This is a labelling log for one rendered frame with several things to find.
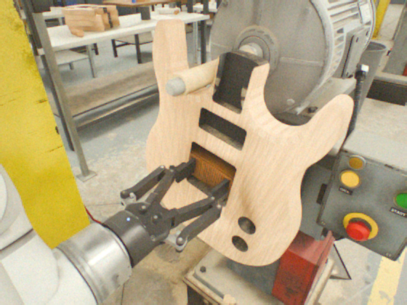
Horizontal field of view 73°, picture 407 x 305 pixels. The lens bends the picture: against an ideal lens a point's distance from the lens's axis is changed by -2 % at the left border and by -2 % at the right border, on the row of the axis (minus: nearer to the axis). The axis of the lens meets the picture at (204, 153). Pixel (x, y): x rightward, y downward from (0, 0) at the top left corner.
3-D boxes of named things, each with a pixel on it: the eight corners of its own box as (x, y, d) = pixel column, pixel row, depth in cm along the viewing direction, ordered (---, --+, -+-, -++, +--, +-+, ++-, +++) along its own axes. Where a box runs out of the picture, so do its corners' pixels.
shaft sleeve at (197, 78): (248, 70, 52) (236, 57, 52) (258, 57, 49) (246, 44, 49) (182, 101, 40) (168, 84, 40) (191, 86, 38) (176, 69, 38)
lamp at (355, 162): (344, 165, 50) (349, 152, 48) (363, 172, 49) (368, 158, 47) (344, 168, 50) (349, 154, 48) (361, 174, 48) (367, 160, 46)
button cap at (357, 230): (347, 224, 56) (353, 210, 54) (368, 234, 54) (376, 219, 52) (341, 236, 54) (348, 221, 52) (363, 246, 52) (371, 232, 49)
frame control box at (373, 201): (322, 180, 82) (347, 99, 68) (404, 213, 71) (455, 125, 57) (285, 232, 66) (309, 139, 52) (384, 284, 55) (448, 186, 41)
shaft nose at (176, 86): (181, 96, 40) (171, 84, 40) (187, 86, 38) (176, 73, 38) (171, 101, 39) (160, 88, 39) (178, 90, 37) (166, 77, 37)
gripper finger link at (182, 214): (149, 214, 41) (152, 221, 40) (214, 192, 46) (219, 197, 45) (149, 230, 43) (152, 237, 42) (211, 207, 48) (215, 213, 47)
